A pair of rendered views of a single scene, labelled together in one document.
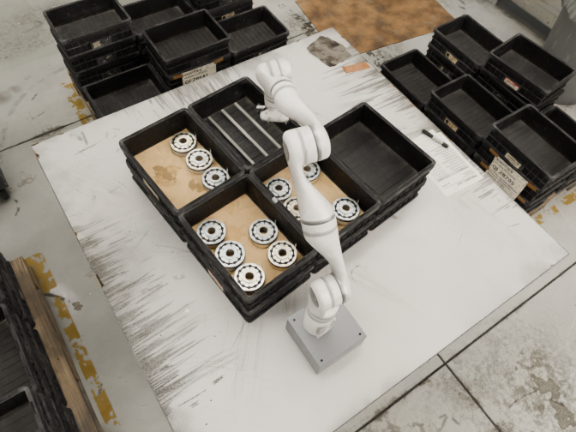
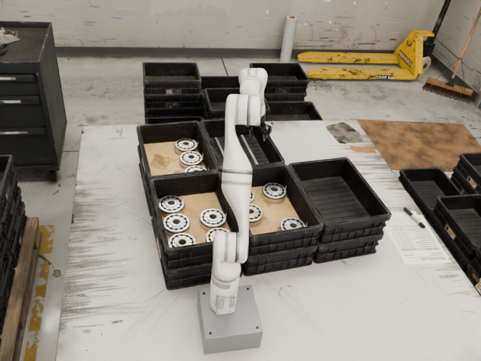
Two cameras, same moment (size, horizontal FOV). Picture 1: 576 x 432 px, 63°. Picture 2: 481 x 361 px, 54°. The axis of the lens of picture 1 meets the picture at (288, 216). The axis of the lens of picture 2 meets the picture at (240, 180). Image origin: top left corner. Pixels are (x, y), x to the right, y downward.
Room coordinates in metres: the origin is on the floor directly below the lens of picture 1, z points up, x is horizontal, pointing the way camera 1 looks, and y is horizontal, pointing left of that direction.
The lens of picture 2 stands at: (-0.39, -0.56, 2.14)
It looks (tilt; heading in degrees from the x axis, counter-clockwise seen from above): 39 degrees down; 24
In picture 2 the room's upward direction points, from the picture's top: 7 degrees clockwise
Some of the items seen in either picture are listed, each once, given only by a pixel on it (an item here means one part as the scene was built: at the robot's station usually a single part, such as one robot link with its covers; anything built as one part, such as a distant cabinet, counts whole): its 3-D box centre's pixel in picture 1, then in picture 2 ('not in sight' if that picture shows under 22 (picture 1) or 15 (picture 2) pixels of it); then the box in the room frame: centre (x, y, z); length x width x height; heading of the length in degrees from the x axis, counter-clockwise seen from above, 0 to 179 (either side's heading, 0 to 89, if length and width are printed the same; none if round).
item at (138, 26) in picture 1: (162, 35); (223, 104); (2.43, 0.93, 0.31); 0.40 x 0.30 x 0.34; 130
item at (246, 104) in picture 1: (247, 130); (239, 151); (1.25, 0.20, 0.87); 0.40 x 0.30 x 0.11; 46
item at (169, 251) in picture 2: (247, 233); (196, 208); (0.75, 0.13, 0.92); 0.40 x 0.30 x 0.02; 46
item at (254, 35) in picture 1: (249, 51); (287, 132); (2.38, 0.37, 0.31); 0.40 x 0.30 x 0.34; 130
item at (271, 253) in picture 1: (282, 253); (219, 237); (0.72, 0.00, 0.86); 0.10 x 0.10 x 0.01
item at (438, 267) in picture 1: (287, 238); (249, 269); (1.06, -0.01, 0.35); 1.60 x 1.60 x 0.70; 40
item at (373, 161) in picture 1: (369, 158); (333, 199); (1.18, -0.29, 0.87); 0.40 x 0.30 x 0.11; 46
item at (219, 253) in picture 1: (230, 254); (176, 223); (0.70, 0.18, 0.86); 0.10 x 0.10 x 0.01
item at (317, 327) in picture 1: (319, 314); (224, 287); (0.52, -0.14, 0.88); 0.09 x 0.09 x 0.17; 43
